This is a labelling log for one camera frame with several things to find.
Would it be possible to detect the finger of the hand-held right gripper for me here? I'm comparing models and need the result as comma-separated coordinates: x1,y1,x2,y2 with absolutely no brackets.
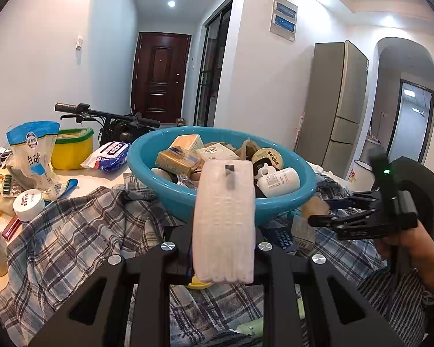
307,208,380,241
323,191,380,208

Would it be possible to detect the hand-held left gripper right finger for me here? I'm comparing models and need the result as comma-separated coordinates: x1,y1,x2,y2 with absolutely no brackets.
254,229,406,347

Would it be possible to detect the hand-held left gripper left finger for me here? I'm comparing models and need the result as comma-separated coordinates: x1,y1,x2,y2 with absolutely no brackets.
29,226,195,347

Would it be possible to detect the amber soap bar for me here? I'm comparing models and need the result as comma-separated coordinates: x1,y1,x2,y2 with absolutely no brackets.
300,195,330,221

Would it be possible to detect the yellow round lid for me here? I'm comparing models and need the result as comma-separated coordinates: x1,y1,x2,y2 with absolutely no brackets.
186,275,214,290

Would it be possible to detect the dark blue long box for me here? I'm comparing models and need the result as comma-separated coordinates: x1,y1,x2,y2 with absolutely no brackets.
264,224,299,255

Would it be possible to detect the grey box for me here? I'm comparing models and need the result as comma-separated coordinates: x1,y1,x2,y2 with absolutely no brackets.
291,217,317,250

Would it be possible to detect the white tissue pack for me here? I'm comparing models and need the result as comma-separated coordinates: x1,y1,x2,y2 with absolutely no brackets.
192,159,255,284

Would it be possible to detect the blue plastic basin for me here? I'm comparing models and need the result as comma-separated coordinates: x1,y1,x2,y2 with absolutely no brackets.
127,126,317,225

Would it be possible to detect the person's right hand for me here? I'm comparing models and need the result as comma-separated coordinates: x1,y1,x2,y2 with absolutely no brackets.
377,225,434,291

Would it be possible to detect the dark chair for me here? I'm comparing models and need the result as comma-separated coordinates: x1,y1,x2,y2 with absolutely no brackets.
391,156,434,243

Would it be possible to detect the white enamel mug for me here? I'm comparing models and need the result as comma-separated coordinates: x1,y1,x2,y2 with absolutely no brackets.
348,159,372,185

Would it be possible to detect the white crumpled cloth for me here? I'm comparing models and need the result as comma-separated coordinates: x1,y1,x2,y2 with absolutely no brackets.
307,163,333,178

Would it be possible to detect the light green tube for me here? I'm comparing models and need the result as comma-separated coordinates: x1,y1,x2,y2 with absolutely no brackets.
237,318,264,337

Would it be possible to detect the white plastic bottle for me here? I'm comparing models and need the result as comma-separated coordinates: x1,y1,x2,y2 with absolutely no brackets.
257,167,301,193

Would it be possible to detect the person's striped shirt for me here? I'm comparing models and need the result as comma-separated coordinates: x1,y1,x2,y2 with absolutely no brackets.
217,329,264,347

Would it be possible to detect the round jar beige lid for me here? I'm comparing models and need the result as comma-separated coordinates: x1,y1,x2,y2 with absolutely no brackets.
251,147,284,169

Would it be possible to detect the frosted glass door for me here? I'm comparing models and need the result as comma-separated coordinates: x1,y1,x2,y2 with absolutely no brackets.
387,79,434,163

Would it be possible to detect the gold soap box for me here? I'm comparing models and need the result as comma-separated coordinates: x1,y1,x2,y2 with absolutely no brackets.
155,147,203,176

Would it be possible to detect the grey refrigerator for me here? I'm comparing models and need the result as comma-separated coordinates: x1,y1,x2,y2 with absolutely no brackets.
295,40,369,179

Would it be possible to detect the brown paper pulp tray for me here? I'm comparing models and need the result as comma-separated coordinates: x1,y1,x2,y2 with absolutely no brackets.
235,137,261,160

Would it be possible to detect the blue plaid shirt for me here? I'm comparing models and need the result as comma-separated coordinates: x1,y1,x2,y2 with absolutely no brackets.
0,173,387,347

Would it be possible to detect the white carton box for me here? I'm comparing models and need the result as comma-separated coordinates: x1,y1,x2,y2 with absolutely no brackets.
196,144,239,163

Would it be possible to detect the cream box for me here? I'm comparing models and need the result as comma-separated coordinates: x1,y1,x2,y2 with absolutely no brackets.
170,134,205,156

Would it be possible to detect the blue wet wipes pack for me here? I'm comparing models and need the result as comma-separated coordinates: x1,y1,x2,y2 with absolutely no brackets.
80,141,131,172

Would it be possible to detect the yellow container green rim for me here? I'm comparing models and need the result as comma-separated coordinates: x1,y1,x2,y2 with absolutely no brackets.
51,128,95,170

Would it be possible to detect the white jar blue label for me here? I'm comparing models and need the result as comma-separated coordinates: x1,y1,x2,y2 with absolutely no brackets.
13,189,45,223

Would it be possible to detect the red box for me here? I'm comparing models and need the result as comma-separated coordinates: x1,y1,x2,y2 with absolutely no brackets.
2,217,22,240

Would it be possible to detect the brown entrance door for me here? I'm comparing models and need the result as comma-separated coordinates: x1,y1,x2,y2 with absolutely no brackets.
131,32,192,123

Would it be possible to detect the white blue sugar bag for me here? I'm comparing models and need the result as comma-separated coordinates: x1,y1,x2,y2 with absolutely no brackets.
5,121,79,203

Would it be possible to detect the black framed glass door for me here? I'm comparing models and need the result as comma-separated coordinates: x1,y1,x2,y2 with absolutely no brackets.
194,0,234,127

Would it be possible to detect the green pill blister pack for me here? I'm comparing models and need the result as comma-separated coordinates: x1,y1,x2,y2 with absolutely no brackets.
2,175,22,198

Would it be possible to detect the bicycle handlebar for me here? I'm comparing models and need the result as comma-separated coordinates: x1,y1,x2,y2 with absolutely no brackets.
54,102,161,145

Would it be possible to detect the grey wall electrical panel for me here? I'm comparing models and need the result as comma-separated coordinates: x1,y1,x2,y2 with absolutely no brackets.
269,0,298,43

